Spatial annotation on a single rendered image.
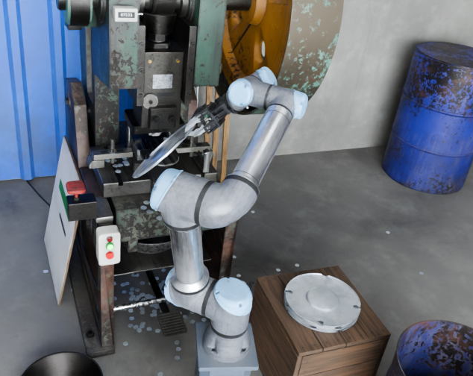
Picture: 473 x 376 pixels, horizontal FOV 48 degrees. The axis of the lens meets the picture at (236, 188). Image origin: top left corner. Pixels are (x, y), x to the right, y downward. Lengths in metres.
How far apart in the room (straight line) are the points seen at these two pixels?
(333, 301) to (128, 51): 1.17
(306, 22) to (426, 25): 2.51
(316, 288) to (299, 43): 0.95
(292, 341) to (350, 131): 2.43
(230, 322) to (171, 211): 0.45
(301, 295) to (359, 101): 2.22
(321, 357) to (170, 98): 1.07
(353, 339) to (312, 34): 1.07
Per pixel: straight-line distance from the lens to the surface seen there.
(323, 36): 1.76
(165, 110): 1.97
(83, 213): 1.93
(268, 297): 2.11
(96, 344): 2.33
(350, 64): 3.88
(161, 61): 1.93
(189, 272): 1.55
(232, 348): 1.70
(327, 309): 2.07
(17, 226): 3.05
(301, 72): 1.79
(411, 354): 2.11
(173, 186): 1.31
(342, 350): 2.04
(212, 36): 1.91
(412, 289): 2.94
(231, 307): 1.59
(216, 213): 1.28
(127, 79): 1.87
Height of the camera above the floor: 1.75
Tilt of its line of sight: 31 degrees down
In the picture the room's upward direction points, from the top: 8 degrees clockwise
